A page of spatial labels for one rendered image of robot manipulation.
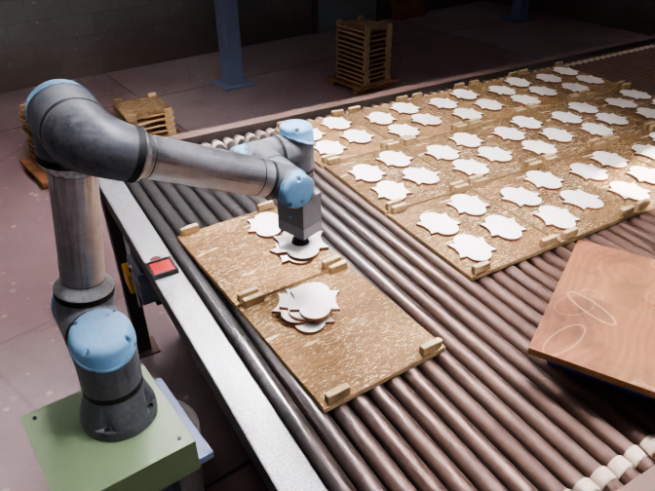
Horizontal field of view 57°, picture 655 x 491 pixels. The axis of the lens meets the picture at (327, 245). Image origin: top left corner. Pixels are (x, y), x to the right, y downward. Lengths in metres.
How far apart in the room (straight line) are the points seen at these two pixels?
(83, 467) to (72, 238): 0.43
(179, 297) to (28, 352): 1.54
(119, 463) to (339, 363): 0.51
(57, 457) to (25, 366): 1.76
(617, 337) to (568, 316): 0.11
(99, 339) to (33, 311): 2.20
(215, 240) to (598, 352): 1.11
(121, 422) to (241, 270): 0.62
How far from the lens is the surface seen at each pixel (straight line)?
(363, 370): 1.41
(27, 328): 3.28
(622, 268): 1.71
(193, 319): 1.61
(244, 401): 1.39
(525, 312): 1.68
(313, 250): 1.44
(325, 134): 2.55
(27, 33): 6.62
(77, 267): 1.24
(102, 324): 1.22
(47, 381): 2.95
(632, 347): 1.46
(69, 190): 1.16
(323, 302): 1.52
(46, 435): 1.37
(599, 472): 1.36
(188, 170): 1.06
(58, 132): 1.03
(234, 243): 1.85
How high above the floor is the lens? 1.94
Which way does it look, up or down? 33 degrees down
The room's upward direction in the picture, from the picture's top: straight up
